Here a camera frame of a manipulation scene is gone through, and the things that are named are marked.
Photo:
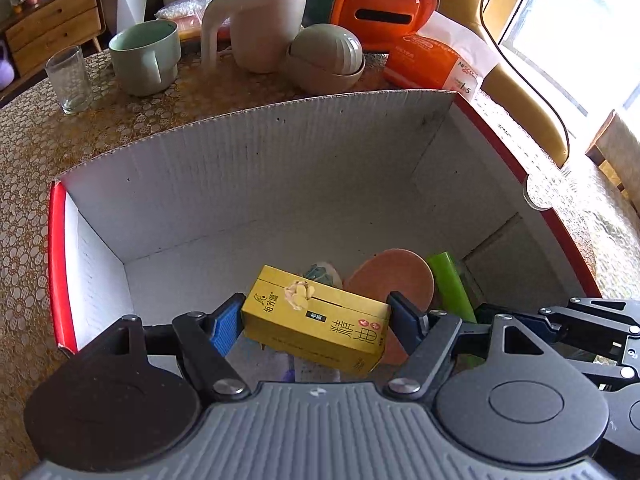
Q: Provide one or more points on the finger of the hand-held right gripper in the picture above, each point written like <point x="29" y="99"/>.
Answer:
<point x="620" y="377"/>
<point x="590" y="317"/>

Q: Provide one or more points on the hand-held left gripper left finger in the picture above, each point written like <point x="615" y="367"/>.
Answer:
<point x="227" y="325"/>

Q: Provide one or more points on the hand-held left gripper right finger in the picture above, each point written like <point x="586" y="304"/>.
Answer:
<point x="402" y="322"/>

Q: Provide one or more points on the salmon pink round disc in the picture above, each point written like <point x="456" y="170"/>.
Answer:
<point x="395" y="272"/>

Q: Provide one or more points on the green tube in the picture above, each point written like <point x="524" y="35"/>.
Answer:
<point x="450" y="285"/>

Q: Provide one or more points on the yellow carton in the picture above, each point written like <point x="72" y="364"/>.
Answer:
<point x="320" y="325"/>

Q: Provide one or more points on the red cardboard box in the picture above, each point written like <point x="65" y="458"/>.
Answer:
<point x="250" y="185"/>

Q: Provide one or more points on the tan chair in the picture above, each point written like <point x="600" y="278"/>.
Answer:
<point x="510" y="85"/>

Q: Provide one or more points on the orange white tissue packet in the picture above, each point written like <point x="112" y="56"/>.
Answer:
<point x="430" y="65"/>

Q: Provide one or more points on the beige round container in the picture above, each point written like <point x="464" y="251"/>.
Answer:
<point x="325" y="60"/>

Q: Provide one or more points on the green mug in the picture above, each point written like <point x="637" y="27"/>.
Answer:
<point x="145" y="55"/>

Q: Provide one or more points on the clear drinking glass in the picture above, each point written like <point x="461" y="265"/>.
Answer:
<point x="70" y="80"/>

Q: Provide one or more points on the cream lidded mug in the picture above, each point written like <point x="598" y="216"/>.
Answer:
<point x="265" y="25"/>

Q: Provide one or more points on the green orange tissue box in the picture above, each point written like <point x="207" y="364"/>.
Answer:
<point x="380" y="15"/>

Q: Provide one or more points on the pink filled plastic bag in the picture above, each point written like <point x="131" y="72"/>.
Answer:
<point x="187" y="15"/>

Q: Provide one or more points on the white planter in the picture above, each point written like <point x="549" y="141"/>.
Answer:
<point x="132" y="5"/>

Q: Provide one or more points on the purple kettlebell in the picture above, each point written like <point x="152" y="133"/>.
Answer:
<point x="6" y="67"/>

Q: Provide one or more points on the wooden sideboard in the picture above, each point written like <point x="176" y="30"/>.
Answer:
<point x="55" y="25"/>

